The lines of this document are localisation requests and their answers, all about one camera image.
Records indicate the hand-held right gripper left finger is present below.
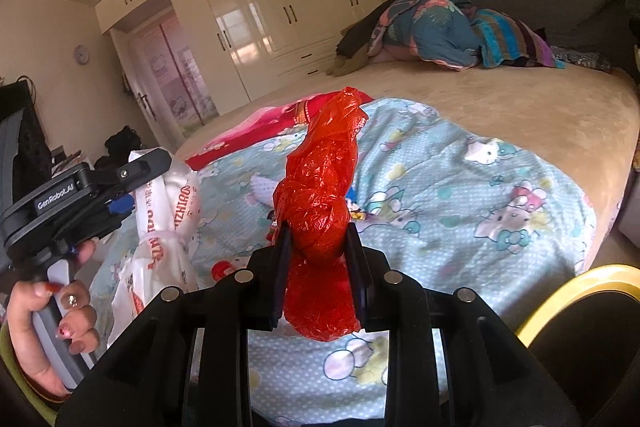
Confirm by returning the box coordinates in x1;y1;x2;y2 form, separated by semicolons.
55;224;293;427

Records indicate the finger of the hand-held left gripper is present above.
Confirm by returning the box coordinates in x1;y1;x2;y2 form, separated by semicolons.
102;192;137;218
117;148;174;194

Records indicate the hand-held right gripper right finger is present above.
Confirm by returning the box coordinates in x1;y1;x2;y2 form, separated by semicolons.
344;223;583;427

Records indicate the white plastic bag red print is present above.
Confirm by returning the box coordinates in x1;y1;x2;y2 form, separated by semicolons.
107;149;203;358

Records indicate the yellow red snack packet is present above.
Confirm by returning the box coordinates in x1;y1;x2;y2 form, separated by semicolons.
347;197;382;224

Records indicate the person's left hand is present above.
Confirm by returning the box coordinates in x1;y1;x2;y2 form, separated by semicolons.
7;239;101;400

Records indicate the black bag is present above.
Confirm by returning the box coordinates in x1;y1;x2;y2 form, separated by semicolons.
95;126;146;170

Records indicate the dark monitor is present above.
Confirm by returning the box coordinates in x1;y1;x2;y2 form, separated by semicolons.
0;76;55;188

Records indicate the door with cartoon stickers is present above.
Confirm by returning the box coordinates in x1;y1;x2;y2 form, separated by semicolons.
127;14;221;138

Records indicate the light blue cartoon printed blanket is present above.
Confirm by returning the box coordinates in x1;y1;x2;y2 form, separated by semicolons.
90;97;598;425

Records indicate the red printed blanket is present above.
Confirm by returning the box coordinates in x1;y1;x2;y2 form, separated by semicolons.
185;91;373;172

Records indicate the yellow rimmed dark bin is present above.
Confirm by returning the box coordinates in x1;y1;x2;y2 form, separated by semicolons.
515;264;640;427

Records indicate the beige bed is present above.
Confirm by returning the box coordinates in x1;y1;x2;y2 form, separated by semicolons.
172;22;640;273

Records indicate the dark olive cloth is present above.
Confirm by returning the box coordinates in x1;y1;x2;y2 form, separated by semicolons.
327;4;401;75

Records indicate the blue floral blanket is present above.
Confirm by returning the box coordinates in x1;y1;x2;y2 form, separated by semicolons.
367;0;483;70

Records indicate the striped colourful blanket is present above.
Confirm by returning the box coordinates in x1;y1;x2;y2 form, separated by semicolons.
470;8;566;70

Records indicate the dark patterned cloth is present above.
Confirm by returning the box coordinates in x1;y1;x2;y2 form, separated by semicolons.
550;46;615;74

